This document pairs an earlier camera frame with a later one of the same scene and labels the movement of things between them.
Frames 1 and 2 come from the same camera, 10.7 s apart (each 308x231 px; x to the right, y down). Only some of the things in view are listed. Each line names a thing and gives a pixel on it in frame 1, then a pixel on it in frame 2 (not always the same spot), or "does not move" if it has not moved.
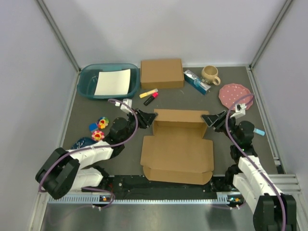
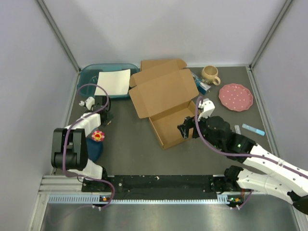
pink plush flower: [97, 135] does not move
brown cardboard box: [177, 152] → [165, 95]
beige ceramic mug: [209, 74] does not move
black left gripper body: [132, 124] → [109, 118]
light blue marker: [259, 132] does not move
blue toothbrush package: [196, 82] does not move
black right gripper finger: [211, 120] → [184, 129]
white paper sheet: [113, 82] does not move
